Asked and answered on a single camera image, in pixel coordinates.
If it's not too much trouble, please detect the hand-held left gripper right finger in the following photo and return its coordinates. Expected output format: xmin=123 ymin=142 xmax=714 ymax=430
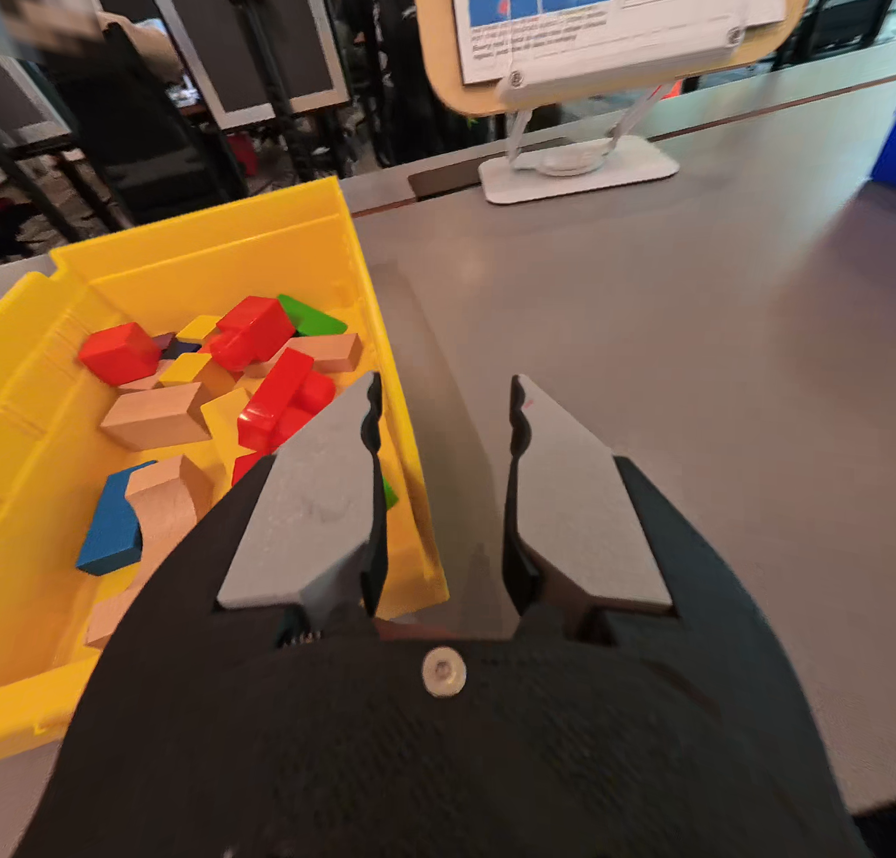
xmin=502 ymin=373 xmax=674 ymax=619

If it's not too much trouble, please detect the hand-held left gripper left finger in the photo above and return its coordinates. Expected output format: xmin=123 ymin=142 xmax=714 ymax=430
xmin=216 ymin=371 xmax=389 ymax=617

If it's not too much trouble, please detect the red two-stud plastic brick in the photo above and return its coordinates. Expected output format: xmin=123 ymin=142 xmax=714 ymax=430
xmin=236 ymin=346 xmax=337 ymax=454

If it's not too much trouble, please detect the red one-stud plastic brick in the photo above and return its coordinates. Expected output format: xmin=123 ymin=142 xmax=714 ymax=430
xmin=208 ymin=295 xmax=297 ymax=373

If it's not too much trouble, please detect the yellow plastic bin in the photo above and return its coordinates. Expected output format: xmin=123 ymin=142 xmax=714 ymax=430
xmin=0 ymin=175 xmax=450 ymax=761

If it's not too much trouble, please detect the blue plastic bin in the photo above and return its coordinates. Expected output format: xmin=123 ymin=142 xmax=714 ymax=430
xmin=870 ymin=112 xmax=896 ymax=188

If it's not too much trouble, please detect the pile of coloured wooden blocks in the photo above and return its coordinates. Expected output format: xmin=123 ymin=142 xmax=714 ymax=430
xmin=84 ymin=294 xmax=401 ymax=652

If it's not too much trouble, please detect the blue half-round wooden piece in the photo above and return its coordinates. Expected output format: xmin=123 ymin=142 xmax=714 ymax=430
xmin=76 ymin=460 xmax=158 ymax=577

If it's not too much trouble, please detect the white stand base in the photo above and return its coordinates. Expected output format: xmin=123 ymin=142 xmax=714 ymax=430
xmin=478 ymin=134 xmax=681 ymax=206

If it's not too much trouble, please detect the black office chair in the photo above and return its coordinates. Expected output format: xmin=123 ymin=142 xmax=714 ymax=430
xmin=42 ymin=21 xmax=249 ymax=225

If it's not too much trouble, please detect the black panel tripod stand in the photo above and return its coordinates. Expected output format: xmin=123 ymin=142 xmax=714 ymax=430
xmin=223 ymin=0 xmax=316 ymax=180

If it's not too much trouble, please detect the instruction sheet on stand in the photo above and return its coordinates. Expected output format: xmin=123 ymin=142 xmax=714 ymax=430
xmin=409 ymin=0 xmax=816 ymax=118

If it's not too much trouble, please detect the grey framed panel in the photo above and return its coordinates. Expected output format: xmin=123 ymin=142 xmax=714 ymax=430
xmin=0 ymin=56 xmax=74 ymax=148
xmin=133 ymin=0 xmax=351 ymax=131

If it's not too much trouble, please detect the printed instruction sheet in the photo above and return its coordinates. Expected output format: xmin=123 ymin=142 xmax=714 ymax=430
xmin=448 ymin=0 xmax=788 ymax=87

